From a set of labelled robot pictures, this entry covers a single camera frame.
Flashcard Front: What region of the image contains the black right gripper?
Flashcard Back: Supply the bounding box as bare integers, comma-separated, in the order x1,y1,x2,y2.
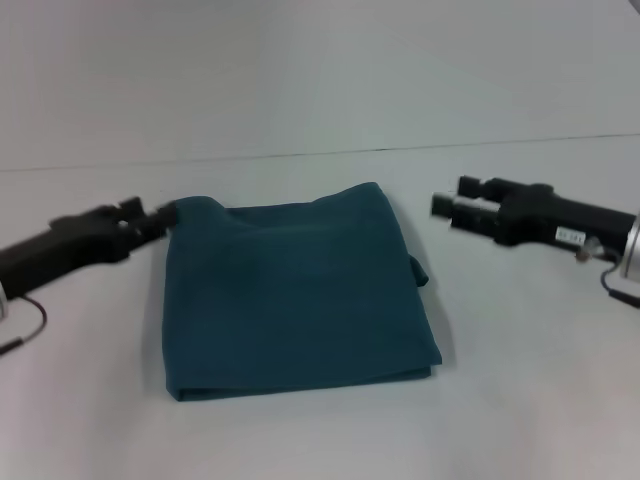
429,174,639,254

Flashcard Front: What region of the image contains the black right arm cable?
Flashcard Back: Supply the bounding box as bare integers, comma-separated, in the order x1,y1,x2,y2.
574,238,640,302

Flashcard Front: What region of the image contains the dark red left arm cable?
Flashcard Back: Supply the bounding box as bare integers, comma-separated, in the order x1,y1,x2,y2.
0,294,50,355

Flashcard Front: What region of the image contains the teal blue shirt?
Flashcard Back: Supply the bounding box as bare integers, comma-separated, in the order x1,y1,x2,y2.
162,180,444,404

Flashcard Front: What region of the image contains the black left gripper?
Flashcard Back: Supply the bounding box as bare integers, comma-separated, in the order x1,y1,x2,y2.
0,197,180,301

